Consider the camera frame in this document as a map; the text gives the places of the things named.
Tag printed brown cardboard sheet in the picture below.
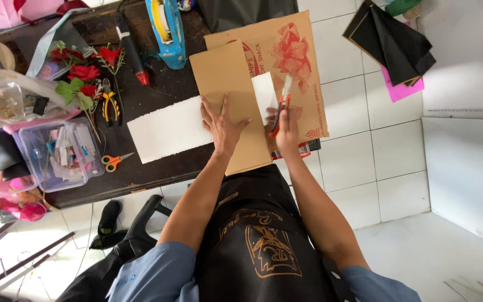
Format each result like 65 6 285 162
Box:
204 10 330 140

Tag black shoe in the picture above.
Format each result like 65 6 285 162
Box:
97 200 123 237

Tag heap of pink craft materials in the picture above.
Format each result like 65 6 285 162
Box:
0 168 60 223

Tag stack of black paper sheets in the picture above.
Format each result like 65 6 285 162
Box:
342 0 437 87

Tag black glue gun red tip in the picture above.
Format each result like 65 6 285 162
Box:
115 16 151 87

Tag blue tape dispenser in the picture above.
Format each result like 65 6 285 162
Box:
145 0 188 70

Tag pink paper sheet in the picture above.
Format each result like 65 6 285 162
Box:
380 65 425 103

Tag red artificial flower bunch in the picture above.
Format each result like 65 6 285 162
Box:
49 41 126 143

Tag clear plastic bag of sticks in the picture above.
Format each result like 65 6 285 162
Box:
0 67 81 126

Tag black apron gold print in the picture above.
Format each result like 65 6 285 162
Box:
194 164 343 302

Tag white styrofoam sheet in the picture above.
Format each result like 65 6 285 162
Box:
127 71 279 164

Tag blue shirt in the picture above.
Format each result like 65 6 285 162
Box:
106 241 422 302

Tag person's right hand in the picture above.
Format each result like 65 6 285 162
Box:
265 106 301 157

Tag dark wooden table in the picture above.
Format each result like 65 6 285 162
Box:
0 0 322 209

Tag yellow handled pliers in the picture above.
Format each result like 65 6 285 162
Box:
101 78 121 127

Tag person's left hand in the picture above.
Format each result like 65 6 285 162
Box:
200 93 252 157

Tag clear plastic box of scraps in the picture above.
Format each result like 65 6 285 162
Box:
13 117 105 194

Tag orange handled scissors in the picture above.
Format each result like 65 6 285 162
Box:
101 152 135 173

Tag orange utility knife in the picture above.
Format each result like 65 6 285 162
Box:
269 75 293 138

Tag red plastic packet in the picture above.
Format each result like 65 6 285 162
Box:
272 142 312 161

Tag black office chair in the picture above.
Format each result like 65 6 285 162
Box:
55 194 173 302

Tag plain brown cardboard sheet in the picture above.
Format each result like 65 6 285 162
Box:
189 39 274 177

